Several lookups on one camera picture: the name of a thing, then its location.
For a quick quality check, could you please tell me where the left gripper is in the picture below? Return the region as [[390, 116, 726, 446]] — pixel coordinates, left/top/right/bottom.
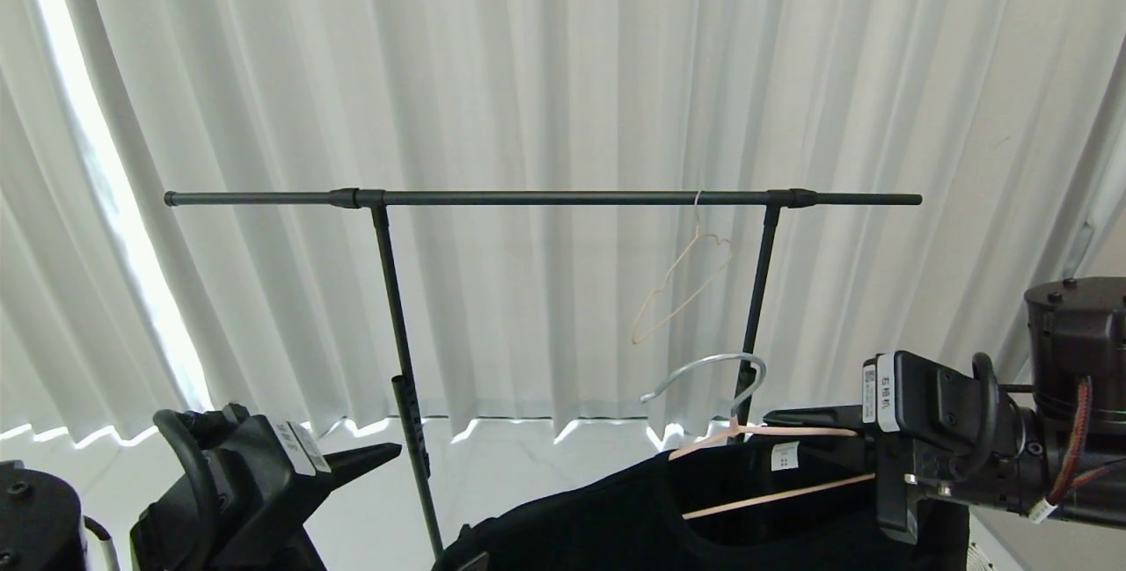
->
[[130, 442, 403, 571]]

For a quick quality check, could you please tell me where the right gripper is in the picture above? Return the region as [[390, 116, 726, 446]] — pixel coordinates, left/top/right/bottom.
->
[[764, 406, 1030, 545]]

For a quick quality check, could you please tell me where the pink clothes hanger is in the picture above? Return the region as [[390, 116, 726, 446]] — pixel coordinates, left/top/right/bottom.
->
[[640, 353, 878, 521], [631, 193, 734, 345]]

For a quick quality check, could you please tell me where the black garment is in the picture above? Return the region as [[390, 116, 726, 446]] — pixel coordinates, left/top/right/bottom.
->
[[431, 435, 969, 571]]

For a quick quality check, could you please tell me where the black clothes rack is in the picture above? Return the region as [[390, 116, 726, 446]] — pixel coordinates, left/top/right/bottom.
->
[[165, 188, 923, 559]]

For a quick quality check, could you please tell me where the white curtain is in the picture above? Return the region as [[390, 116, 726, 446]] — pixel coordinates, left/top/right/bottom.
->
[[0, 0, 1126, 466]]

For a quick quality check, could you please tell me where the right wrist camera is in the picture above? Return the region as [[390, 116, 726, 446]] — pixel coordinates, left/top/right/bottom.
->
[[860, 349, 1021, 477]]

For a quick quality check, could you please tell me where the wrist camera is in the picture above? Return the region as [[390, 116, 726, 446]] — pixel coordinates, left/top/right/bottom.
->
[[154, 404, 333, 510], [860, 349, 1021, 477]]

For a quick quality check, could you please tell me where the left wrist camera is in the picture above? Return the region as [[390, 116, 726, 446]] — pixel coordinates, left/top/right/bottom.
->
[[154, 404, 333, 510]]

